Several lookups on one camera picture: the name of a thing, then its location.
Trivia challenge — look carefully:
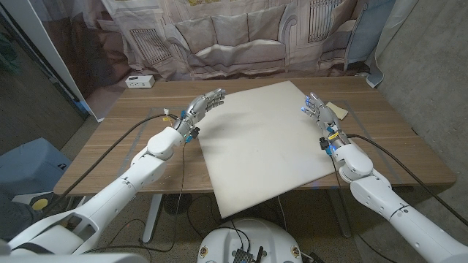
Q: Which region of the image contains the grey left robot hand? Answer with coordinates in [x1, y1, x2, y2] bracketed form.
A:
[172, 87, 227, 144]

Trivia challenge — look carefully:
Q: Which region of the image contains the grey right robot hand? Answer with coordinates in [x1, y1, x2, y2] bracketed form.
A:
[300, 92, 352, 156]

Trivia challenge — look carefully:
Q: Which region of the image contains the white memory foam sheet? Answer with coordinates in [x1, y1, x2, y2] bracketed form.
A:
[195, 80, 339, 219]

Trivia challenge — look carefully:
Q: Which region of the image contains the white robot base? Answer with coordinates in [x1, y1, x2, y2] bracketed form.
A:
[197, 218, 303, 263]

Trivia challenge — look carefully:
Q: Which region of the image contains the yellow sponge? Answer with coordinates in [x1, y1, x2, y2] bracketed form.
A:
[325, 101, 349, 121]

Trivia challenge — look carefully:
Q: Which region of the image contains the white power strip box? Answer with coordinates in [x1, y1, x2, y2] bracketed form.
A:
[124, 75, 156, 89]

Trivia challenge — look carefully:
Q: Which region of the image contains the printed sofa backdrop cloth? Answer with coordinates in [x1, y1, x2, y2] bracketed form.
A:
[28, 0, 421, 122]

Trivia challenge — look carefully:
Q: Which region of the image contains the round black floor fan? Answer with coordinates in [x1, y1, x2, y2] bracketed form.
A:
[163, 193, 193, 216]

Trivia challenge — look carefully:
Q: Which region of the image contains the grey table leg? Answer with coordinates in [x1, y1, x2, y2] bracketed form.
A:
[327, 188, 352, 238]

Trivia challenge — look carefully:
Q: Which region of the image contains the white table leg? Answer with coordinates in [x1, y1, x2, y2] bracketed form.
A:
[142, 193, 164, 242]

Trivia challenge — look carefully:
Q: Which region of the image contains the black electronics module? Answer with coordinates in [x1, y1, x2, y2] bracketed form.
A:
[232, 246, 265, 263]

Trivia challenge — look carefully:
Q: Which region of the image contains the grey-blue plastic bin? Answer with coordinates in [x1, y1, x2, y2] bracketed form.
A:
[0, 137, 72, 200]

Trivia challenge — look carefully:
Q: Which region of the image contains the white box with yellow pads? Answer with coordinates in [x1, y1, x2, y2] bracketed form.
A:
[12, 191, 56, 213]

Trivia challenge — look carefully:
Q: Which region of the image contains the white robot torso edge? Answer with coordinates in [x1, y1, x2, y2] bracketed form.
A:
[0, 253, 149, 263]

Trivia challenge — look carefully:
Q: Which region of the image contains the person leg in grey trousers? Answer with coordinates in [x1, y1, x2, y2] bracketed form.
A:
[0, 191, 39, 240]

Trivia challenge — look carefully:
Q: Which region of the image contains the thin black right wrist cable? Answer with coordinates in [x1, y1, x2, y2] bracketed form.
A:
[328, 153, 399, 263]

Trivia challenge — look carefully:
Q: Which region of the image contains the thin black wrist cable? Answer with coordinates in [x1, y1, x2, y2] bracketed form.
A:
[171, 142, 186, 253]
[328, 153, 399, 263]

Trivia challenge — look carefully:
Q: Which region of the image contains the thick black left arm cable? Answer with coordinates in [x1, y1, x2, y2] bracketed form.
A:
[47, 113, 180, 216]

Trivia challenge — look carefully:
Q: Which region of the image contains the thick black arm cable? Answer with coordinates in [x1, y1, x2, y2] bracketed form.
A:
[47, 113, 180, 216]
[347, 134, 468, 226]

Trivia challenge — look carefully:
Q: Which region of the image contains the thin black left wrist cable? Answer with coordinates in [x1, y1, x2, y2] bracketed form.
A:
[171, 142, 186, 253]

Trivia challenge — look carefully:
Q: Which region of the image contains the white floor cable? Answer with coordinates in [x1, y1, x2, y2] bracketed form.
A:
[276, 195, 290, 232]

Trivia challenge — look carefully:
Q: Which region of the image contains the black floor cable loop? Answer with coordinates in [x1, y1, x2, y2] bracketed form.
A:
[186, 195, 220, 240]

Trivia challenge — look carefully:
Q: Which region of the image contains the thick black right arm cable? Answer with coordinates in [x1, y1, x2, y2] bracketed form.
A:
[347, 134, 468, 226]

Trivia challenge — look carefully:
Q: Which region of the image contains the white partition frame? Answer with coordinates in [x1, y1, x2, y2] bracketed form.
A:
[0, 0, 105, 123]

